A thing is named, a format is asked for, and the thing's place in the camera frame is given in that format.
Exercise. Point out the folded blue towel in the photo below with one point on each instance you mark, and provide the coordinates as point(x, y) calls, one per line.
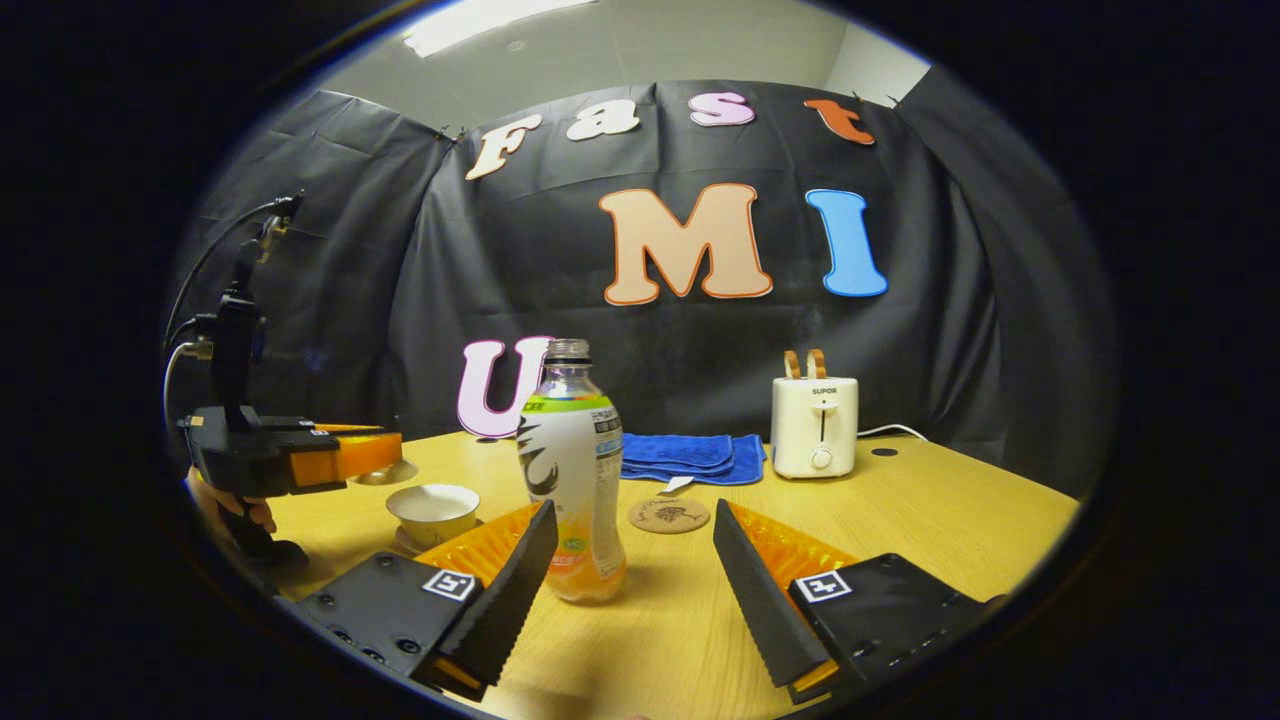
point(690, 455)

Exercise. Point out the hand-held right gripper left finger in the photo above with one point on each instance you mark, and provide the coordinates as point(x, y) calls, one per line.
point(520, 590)

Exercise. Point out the round brown coaster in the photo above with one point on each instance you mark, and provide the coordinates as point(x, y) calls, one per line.
point(668, 515)

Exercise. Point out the black backdrop cloth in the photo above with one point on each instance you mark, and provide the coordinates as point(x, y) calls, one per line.
point(950, 330)

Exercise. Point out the toasted bread slice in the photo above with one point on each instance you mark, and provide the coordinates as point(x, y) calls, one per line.
point(817, 363)
point(791, 365)

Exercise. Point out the clear plastic water bottle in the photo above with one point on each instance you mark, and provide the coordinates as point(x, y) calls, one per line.
point(572, 470)

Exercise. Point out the cream ceramic saucer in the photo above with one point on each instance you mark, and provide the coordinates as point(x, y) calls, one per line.
point(410, 545)

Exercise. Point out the white toaster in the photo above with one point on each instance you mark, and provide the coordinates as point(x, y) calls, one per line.
point(815, 425)

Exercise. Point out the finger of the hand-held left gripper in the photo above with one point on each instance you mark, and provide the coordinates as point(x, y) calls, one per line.
point(345, 455)
point(350, 428)

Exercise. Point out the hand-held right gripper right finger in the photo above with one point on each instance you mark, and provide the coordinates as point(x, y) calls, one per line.
point(760, 600)

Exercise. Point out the cream ceramic teacup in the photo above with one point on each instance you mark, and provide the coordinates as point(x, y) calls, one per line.
point(433, 510)

